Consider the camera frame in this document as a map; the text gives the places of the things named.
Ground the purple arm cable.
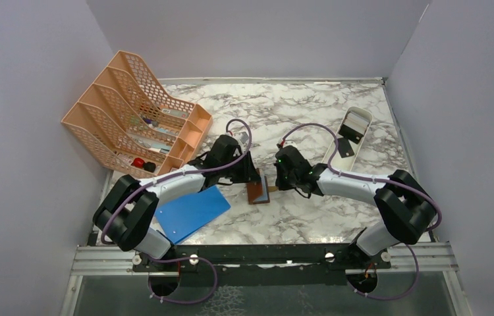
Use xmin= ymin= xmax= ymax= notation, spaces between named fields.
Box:
xmin=277 ymin=122 xmax=443 ymax=302
xmin=100 ymin=118 xmax=253 ymax=306

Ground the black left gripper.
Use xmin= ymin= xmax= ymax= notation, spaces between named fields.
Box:
xmin=219 ymin=151 xmax=261 ymax=184

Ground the black round item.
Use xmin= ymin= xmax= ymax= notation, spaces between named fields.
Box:
xmin=142 ymin=162 xmax=157 ymax=173

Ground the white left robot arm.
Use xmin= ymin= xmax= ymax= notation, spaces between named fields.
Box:
xmin=92 ymin=132 xmax=260 ymax=271

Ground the brown leather card holder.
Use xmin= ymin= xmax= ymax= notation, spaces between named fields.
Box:
xmin=246 ymin=169 xmax=278 ymax=205

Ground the black card lying in tray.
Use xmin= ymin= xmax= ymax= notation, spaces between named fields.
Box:
xmin=337 ymin=138 xmax=355 ymax=159

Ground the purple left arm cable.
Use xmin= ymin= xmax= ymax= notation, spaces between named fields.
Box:
xmin=100 ymin=118 xmax=253 ymax=306

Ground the peach plastic file organizer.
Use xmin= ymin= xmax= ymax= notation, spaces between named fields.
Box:
xmin=61 ymin=51 xmax=213 ymax=178

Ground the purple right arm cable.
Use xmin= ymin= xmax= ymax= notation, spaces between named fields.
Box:
xmin=277 ymin=122 xmax=443 ymax=302

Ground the blue plastic board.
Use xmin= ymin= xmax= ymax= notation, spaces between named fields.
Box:
xmin=155 ymin=186 xmax=231 ymax=244

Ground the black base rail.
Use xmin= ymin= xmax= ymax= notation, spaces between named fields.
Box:
xmin=132 ymin=244 xmax=391 ymax=287

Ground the red round item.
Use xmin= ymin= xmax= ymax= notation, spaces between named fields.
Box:
xmin=131 ymin=157 xmax=145 ymax=169

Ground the cream oval plastic tray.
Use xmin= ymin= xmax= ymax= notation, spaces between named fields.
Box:
xmin=321 ymin=107 xmax=373 ymax=171

